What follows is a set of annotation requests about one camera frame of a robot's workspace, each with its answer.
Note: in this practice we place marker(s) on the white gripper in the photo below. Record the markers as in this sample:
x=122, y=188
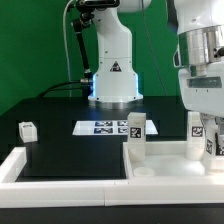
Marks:
x=204, y=94

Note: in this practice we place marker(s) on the white square tabletop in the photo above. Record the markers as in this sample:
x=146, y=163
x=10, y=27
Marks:
x=164, y=159

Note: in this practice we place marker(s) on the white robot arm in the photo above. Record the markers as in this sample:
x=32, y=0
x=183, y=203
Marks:
x=199, y=55

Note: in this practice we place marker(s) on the white sheet with AprilTags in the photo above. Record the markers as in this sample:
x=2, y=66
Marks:
x=104, y=127

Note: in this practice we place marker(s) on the white U-shaped obstacle fence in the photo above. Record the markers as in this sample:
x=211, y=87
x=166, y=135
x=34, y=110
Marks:
x=134, y=191

